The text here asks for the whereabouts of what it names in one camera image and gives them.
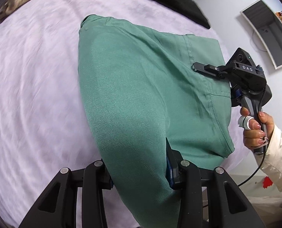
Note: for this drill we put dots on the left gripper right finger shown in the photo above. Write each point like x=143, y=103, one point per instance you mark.
x=209, y=198

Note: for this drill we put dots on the black garment on bed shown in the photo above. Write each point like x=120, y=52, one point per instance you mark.
x=187, y=8

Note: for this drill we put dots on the lilac plush bed blanket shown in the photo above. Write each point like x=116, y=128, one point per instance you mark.
x=43, y=126

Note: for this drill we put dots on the green shirt garment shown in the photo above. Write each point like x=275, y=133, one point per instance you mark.
x=141, y=94

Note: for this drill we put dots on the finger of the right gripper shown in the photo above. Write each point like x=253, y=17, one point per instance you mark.
x=208, y=70

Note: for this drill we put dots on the cream jacket sleeve forearm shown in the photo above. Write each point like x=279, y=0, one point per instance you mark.
x=272, y=164

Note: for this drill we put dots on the person's right hand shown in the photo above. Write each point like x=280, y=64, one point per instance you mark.
x=254, y=137

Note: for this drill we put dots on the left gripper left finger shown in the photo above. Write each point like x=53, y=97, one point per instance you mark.
x=57, y=205

